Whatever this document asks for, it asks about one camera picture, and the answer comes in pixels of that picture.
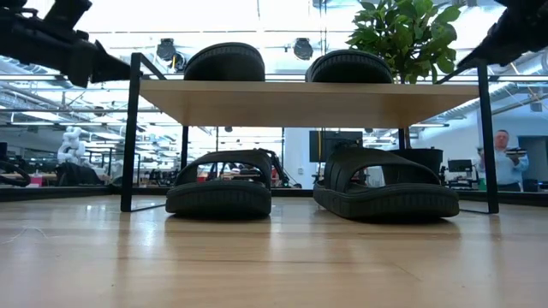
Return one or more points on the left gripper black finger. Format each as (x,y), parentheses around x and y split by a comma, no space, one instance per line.
(107,68)

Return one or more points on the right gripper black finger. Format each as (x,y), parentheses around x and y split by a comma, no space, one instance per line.
(477,57)

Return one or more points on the black rubber slide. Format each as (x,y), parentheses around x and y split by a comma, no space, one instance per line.
(218,199)
(385,203)
(224,62)
(349,66)

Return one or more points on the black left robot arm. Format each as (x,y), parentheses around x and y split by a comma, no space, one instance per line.
(68,10)

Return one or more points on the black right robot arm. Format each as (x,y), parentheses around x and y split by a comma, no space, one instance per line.
(503,2)

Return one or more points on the wooden shelf with black legs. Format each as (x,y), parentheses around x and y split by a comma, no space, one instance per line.
(299,104)

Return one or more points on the round black ceiling lamp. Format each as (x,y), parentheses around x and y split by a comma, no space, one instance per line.
(166,49)
(303,49)

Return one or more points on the green leafy plant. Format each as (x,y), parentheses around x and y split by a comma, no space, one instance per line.
(402,34)

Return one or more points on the white robot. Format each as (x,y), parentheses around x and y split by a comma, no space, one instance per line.
(72,147)

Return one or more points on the small black monitor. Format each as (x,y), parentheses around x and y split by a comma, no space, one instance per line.
(460,165)

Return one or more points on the person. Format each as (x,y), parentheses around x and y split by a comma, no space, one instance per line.
(507,169)

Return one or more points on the dark partition panel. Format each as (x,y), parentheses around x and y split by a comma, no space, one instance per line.
(535,162)

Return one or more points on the red container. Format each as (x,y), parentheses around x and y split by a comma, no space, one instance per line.
(36,179)

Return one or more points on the black monitor screen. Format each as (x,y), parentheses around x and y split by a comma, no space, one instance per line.
(329,143)

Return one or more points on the black aluminium frame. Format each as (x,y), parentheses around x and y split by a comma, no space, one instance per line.
(64,193)

